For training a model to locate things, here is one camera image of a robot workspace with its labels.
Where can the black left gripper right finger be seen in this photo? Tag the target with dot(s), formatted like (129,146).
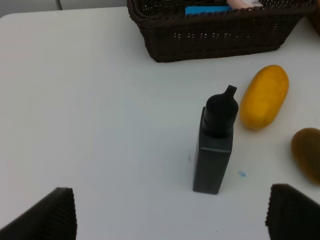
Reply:
(291,215)

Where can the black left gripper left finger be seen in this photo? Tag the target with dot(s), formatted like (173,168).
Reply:
(52,218)

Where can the blue whiteboard eraser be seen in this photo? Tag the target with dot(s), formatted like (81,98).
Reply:
(196,10)

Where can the pink spray bottle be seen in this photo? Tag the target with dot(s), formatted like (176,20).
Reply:
(243,4)

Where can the brown kiwi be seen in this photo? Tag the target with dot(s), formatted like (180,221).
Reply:
(305,148)

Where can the dark green pump bottle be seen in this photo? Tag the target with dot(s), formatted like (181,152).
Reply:
(215,141)

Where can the yellow mango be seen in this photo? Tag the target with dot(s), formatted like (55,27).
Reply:
(264,97)

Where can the dark brown wicker basket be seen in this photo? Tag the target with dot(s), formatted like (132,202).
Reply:
(170,35)

